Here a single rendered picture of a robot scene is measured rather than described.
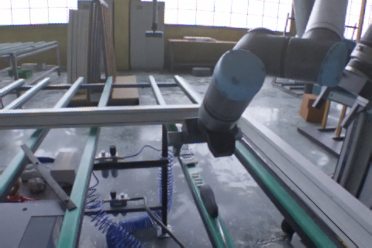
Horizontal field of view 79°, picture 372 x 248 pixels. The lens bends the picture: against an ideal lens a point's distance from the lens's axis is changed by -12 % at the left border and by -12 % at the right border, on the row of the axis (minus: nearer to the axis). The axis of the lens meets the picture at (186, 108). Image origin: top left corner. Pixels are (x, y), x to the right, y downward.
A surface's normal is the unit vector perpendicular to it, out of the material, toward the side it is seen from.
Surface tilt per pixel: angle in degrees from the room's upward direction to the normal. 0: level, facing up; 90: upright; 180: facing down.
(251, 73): 42
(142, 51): 90
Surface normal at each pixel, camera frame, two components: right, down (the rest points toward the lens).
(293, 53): -0.54, 0.00
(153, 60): 0.22, 0.32
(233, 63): 0.15, -0.49
